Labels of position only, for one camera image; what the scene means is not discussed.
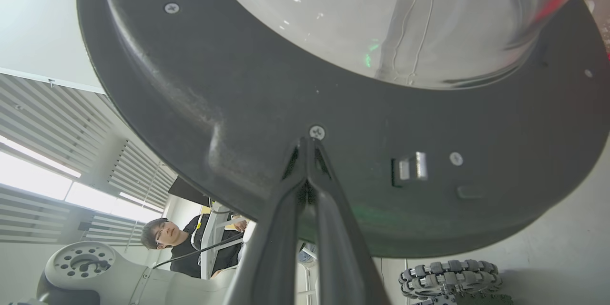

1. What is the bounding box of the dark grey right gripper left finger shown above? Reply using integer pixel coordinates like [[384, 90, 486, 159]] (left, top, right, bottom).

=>
[[223, 137, 308, 305]]

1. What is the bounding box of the person in black shirt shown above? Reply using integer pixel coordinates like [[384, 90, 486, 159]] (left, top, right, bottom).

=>
[[141, 213, 249, 280]]

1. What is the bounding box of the grey omni wheel with rollers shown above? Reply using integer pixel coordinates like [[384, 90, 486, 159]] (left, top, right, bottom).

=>
[[398, 259, 504, 301]]

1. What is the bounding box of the bright ceiling light strip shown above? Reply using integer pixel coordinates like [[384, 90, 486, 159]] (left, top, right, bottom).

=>
[[0, 135, 163, 224]]

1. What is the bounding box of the black flat monitor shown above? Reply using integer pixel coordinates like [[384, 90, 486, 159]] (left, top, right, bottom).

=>
[[167, 176, 211, 208]]

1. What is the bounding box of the thin black cable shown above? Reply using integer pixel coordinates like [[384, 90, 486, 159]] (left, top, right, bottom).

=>
[[152, 233, 245, 269]]

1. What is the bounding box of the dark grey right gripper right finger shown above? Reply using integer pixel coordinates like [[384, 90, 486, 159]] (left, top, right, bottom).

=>
[[309, 138, 392, 305]]

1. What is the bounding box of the white metal frame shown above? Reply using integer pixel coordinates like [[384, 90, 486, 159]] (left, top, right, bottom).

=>
[[199, 202, 249, 281]]

